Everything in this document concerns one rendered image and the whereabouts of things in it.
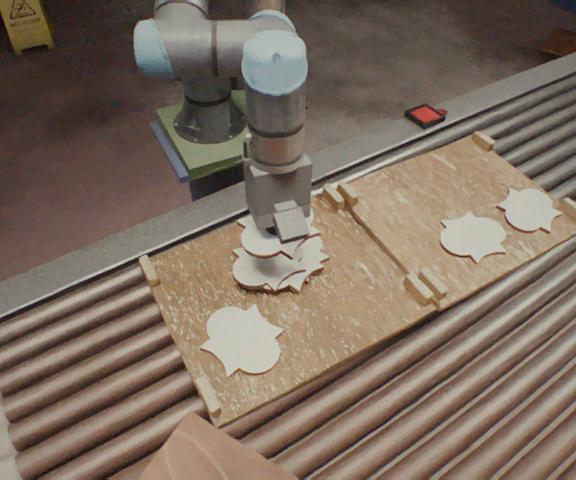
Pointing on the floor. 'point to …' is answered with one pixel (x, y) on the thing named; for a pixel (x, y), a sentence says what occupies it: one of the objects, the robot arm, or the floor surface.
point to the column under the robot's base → (202, 187)
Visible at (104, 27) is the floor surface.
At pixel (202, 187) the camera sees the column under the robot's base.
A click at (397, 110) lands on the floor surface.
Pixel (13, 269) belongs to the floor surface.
